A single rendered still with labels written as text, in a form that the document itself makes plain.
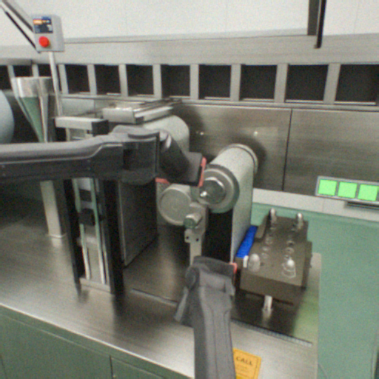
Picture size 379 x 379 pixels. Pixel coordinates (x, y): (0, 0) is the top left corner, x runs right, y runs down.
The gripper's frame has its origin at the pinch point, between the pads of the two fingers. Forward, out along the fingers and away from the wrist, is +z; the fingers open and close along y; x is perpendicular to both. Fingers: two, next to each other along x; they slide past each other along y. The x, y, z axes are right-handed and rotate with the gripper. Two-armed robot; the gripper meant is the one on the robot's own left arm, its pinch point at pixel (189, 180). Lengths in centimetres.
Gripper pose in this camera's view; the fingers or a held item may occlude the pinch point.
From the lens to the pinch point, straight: 73.7
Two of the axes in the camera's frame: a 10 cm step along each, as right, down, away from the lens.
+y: 9.2, 1.2, -3.6
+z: 3.0, 3.4, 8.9
